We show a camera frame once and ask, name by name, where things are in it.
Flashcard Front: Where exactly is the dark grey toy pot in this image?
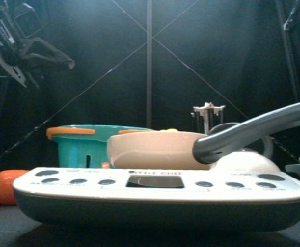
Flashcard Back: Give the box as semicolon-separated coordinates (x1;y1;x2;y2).
283;163;300;185

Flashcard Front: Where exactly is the orange toy vegetable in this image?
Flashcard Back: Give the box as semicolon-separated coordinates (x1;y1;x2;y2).
0;169;31;206

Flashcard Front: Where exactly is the white toy utensil rack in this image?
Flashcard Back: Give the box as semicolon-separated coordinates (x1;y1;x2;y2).
192;102;227;135

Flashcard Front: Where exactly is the white digital kitchen scale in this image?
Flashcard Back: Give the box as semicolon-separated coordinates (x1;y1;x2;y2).
12;166;300;233

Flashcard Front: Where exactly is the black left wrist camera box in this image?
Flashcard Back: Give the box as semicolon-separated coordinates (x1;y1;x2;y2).
12;2;44;33

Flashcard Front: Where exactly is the thin diagonal brace wire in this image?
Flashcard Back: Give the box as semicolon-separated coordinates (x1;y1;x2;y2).
108;0;300;163
0;0;203;171

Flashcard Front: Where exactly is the grey vertical frame pole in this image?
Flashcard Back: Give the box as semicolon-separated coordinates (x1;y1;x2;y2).
146;0;155;129

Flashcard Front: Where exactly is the teal colander with orange handles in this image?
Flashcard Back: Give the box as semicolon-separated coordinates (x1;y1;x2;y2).
46;124;158;170

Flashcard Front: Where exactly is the beige pan with grey handle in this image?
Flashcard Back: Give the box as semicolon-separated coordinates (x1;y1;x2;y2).
106;98;300;171

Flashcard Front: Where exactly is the white domed lid grey handle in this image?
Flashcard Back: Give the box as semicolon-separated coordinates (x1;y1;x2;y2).
207;121;282;174

